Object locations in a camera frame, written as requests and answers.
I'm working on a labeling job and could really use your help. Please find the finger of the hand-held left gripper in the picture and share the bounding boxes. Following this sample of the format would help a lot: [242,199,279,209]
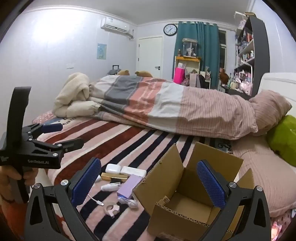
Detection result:
[21,123,63,140]
[30,138,85,153]

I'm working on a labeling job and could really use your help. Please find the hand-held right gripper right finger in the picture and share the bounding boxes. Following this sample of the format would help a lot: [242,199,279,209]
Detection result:
[196,159,271,241]

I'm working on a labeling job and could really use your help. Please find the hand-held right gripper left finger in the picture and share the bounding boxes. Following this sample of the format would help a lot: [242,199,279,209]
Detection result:
[24,157,102,241]

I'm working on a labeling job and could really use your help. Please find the brown cardboard box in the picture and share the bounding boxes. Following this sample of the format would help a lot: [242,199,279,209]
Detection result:
[132,141,255,241]

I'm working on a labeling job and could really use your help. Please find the purple power bank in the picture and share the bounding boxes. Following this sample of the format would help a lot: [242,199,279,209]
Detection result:
[117,174,142,200]

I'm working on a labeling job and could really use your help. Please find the white earbud case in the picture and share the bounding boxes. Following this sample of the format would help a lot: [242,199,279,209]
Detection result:
[120,166,147,178]

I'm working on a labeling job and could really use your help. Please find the person's left hand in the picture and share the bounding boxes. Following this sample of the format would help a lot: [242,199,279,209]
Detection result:
[0,165,40,202]

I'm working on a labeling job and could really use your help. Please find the small white tube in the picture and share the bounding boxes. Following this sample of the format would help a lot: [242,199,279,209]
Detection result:
[101,182,122,192]

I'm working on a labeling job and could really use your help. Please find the gold rectangular box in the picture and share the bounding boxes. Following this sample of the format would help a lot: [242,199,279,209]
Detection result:
[101,172,128,182]

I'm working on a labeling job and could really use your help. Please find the white square charger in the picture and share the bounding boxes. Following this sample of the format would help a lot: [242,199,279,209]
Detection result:
[105,164,121,174]

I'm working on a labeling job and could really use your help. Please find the clear tape roll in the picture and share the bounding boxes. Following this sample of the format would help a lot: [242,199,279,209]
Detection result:
[103,204,121,218]

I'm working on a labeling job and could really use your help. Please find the cream fleece blanket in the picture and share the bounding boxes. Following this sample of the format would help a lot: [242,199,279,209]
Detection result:
[53,72,102,118]

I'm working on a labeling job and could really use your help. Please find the white earphones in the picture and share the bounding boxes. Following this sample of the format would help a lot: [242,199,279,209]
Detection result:
[118,197,138,209]

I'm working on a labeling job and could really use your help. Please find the pink ribbed pillow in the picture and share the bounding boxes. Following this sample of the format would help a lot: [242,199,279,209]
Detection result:
[231,137,296,218]

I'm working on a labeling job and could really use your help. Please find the red stool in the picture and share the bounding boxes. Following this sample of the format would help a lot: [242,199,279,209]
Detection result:
[0,204,31,235]

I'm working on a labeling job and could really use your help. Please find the grey suitcase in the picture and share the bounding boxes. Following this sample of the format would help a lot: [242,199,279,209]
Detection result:
[107,65,122,76]

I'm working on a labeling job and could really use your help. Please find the floral bed sheet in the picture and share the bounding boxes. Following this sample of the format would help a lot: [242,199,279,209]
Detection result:
[269,207,296,241]

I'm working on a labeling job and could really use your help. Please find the green pillow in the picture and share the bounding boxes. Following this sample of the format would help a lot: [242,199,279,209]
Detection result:
[266,115,296,167]

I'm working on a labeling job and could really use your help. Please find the pink grey patchwork duvet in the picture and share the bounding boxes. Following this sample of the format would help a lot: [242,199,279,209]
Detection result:
[88,75,258,141]

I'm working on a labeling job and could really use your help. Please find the pink striped pillow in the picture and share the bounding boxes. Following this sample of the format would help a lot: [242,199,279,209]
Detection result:
[248,90,292,136]

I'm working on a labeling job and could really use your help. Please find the brown plush toy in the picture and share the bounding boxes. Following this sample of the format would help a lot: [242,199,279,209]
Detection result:
[219,67,229,85]

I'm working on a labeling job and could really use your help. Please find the pink gift bag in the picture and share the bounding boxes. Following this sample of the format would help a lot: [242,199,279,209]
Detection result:
[174,67,186,84]

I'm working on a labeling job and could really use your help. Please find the white door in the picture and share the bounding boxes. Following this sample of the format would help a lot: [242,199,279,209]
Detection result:
[138,36,163,78]

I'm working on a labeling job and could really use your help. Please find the white headboard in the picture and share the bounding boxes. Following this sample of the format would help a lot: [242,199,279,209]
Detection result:
[257,72,296,110]

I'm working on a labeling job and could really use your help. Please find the white air conditioner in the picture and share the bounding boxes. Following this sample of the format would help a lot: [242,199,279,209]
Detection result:
[100,17,135,39]

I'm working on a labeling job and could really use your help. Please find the yellow shelf unit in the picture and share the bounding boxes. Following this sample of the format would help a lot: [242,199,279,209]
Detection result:
[174,56,202,82]

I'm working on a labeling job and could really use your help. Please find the teal curtain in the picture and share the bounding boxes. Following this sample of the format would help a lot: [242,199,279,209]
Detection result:
[177,21,220,90]

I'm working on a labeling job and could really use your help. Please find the window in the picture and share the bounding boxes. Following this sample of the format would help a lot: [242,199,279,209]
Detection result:
[218,30,227,70]

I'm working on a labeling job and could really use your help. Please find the dark bookshelf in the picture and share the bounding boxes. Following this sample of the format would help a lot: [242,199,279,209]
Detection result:
[233,16,270,97]

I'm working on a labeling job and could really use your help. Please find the glass display case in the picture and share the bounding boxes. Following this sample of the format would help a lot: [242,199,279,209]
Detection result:
[182,38,198,57]

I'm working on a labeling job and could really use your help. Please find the white charging cable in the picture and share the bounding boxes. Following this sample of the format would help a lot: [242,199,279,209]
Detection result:
[87,194,105,206]

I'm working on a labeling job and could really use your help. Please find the blue wall poster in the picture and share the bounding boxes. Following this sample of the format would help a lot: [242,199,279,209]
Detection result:
[97,43,107,60]

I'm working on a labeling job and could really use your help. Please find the black wall clock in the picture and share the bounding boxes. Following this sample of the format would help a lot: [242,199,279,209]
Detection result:
[163,24,178,37]

